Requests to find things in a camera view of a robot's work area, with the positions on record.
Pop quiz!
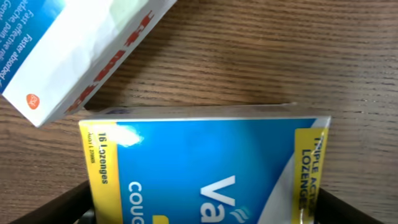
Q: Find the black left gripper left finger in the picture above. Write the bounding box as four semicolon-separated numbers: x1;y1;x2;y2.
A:
10;181;93;224

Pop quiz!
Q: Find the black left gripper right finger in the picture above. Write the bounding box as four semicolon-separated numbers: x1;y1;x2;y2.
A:
315;188;383;224

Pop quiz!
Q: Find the blue VapoDrops box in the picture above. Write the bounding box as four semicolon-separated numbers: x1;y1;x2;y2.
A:
79;105;331;223

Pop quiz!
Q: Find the white Panadol box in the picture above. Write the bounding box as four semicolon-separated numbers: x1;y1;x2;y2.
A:
1;0;176;127

